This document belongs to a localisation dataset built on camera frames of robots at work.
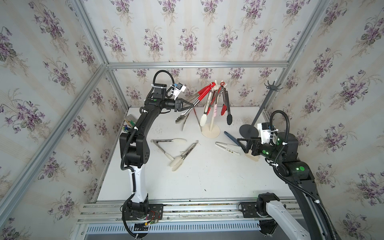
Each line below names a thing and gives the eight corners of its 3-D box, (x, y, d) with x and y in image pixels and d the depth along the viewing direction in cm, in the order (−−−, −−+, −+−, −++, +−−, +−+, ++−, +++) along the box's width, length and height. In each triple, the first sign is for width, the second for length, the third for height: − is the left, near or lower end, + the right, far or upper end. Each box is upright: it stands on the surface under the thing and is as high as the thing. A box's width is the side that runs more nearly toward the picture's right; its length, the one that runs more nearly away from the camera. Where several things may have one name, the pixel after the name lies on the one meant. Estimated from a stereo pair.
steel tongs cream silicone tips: (167, 167, 90) (167, 164, 87) (191, 139, 103) (191, 136, 100) (176, 173, 88) (175, 171, 85) (198, 144, 101) (199, 141, 98)
